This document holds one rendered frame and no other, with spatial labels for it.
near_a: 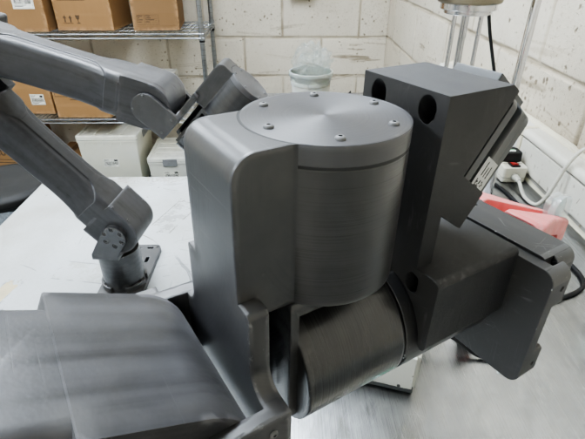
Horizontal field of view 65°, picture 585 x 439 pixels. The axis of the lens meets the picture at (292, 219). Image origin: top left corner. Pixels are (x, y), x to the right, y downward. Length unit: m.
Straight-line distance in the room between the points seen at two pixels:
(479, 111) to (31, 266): 0.81
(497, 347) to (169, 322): 0.16
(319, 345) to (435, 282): 0.05
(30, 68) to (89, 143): 2.19
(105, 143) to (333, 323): 2.65
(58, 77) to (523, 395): 0.68
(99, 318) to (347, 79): 2.82
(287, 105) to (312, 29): 2.71
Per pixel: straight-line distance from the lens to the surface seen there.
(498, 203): 0.27
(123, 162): 2.82
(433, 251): 0.20
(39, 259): 0.91
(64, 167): 0.69
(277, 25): 2.86
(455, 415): 0.61
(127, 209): 0.69
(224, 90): 0.56
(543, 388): 0.68
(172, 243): 0.87
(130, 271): 0.74
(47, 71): 0.64
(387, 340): 0.19
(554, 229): 0.30
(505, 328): 0.24
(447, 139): 0.17
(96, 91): 0.61
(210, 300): 0.17
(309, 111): 0.16
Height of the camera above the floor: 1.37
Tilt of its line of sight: 31 degrees down
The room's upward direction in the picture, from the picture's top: straight up
